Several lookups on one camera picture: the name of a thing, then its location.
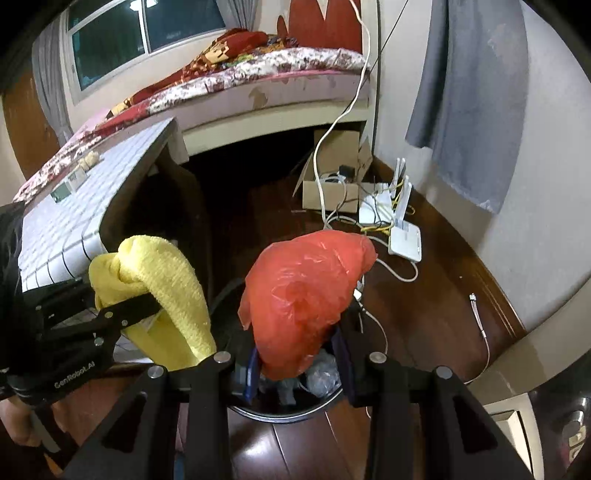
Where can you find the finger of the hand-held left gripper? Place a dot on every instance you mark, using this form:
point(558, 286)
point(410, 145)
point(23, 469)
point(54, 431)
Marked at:
point(129, 310)
point(60, 295)

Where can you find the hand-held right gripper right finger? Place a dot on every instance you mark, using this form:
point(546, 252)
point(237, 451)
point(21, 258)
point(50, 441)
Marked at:
point(344, 369)

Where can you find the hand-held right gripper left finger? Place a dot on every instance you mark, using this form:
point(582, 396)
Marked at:
point(251, 374)

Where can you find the black round trash bin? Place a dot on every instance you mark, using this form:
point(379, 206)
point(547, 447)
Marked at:
point(277, 414)

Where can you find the yellow cloth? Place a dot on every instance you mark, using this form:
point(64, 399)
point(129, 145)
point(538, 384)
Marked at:
point(171, 277)

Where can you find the red plastic bag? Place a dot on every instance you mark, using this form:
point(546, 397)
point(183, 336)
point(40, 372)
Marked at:
point(300, 295)

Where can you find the person's left hand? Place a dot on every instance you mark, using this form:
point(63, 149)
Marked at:
point(16, 420)

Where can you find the clear plastic bag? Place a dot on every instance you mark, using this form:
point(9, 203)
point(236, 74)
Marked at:
point(323, 376)

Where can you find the small green packet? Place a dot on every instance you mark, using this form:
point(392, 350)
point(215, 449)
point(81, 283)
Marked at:
point(59, 194)

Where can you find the dark wooden table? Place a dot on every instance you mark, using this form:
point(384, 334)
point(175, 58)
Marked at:
point(161, 203)

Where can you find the white and green packet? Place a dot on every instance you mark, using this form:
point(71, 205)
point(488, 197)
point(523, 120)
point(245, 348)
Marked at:
point(76, 179)

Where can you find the beige crumpled paper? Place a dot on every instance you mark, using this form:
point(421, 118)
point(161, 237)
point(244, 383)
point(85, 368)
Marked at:
point(90, 159)

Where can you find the white flat modem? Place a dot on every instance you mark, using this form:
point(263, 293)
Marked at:
point(406, 240)

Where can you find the white router with antennas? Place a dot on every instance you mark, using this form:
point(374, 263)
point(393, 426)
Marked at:
point(378, 205)

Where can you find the brown wooden door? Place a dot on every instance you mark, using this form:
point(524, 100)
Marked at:
point(27, 129)

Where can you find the grey window curtain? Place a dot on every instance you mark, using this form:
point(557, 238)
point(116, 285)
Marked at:
point(53, 83)
point(240, 14)

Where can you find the open cardboard box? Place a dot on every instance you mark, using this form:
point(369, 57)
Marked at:
point(337, 147)

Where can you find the bed with white mattress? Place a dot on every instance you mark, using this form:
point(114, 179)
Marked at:
point(277, 115)

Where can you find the red patterned blanket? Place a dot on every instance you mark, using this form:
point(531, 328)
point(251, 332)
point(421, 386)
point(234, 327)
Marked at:
point(203, 60)

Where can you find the white framed window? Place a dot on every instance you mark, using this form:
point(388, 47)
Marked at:
point(138, 32)

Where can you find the floral bedsheet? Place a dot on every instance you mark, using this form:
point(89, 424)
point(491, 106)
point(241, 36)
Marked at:
point(277, 67)

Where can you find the grey hanging curtain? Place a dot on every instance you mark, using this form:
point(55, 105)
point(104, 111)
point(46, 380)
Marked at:
point(471, 92)

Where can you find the red scalloped headboard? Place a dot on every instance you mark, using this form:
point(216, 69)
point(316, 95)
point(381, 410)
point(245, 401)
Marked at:
point(323, 25)

